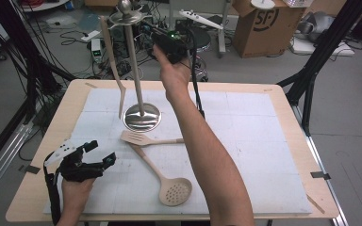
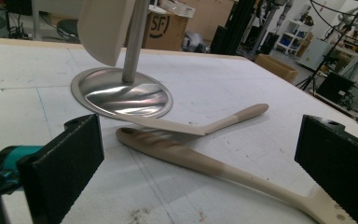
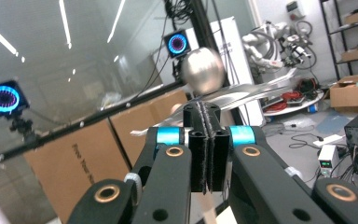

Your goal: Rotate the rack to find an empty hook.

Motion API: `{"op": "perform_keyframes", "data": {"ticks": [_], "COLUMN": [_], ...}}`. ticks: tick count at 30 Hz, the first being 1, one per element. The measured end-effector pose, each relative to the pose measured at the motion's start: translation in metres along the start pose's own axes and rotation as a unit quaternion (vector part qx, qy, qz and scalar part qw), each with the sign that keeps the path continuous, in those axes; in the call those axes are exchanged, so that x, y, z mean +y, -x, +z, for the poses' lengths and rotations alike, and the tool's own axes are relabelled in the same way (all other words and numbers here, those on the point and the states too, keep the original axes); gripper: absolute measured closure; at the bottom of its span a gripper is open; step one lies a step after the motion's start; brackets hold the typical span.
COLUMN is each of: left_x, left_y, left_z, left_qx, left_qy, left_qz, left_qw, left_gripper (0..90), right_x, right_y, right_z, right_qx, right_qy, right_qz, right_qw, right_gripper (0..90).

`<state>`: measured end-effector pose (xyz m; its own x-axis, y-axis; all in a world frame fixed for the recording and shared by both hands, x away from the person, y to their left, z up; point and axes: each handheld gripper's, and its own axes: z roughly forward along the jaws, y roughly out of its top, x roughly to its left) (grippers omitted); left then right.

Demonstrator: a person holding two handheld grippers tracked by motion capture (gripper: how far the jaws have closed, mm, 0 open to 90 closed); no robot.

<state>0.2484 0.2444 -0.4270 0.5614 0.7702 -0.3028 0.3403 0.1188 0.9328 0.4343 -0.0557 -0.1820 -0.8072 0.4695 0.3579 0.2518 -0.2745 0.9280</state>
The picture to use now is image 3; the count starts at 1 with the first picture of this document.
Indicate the white power strip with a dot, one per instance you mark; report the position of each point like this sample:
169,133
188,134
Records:
327,140

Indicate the large plain cardboard box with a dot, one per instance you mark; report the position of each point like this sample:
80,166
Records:
74,161

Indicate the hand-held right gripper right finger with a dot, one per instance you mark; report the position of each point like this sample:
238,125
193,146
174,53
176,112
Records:
219,161

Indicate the round white table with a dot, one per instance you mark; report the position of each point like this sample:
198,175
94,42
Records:
295,109

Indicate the blue floor mat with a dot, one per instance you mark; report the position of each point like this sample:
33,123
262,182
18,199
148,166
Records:
332,123

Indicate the white bench power supply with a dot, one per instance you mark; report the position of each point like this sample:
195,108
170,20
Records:
327,160

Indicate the white robot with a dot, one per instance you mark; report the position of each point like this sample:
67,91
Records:
270,40

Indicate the black metal shelf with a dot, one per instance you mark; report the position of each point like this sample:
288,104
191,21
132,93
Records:
332,37

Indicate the open cardboard box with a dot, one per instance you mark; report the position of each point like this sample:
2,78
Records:
351,93

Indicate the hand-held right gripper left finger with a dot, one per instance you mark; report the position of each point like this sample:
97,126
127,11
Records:
197,155

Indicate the black tripod head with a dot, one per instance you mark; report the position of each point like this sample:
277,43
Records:
23,127

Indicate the white standing panel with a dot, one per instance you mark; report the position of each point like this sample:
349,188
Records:
230,40

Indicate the blue tape roll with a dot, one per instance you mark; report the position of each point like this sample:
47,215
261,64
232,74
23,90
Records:
313,109

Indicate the silver metal utensil stand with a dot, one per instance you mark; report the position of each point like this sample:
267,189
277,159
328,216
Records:
203,70

